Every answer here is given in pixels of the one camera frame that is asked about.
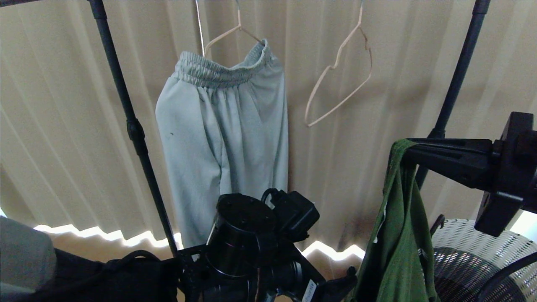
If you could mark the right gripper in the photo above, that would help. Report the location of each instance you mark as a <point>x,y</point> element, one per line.
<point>514,176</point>

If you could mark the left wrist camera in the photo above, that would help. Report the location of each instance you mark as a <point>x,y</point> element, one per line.
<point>295,214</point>

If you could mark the pale grey shorts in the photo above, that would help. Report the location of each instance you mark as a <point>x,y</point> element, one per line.
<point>222,147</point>

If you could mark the beige curtain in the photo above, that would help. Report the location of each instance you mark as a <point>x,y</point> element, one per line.
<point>63,105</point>

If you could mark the green printed shirt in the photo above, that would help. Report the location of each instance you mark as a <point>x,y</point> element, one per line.
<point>394,251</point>

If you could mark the white laundry basket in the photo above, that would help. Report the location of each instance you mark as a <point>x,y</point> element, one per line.
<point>461,237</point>

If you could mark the black clothes rack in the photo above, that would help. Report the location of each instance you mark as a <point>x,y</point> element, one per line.
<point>134,130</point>

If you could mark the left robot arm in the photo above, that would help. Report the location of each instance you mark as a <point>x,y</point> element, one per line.
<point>243,235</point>

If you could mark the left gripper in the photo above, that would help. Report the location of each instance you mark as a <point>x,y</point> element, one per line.
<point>289,277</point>

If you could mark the pink clothes hanger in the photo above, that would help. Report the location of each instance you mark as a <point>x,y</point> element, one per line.
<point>360,16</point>
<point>222,38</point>

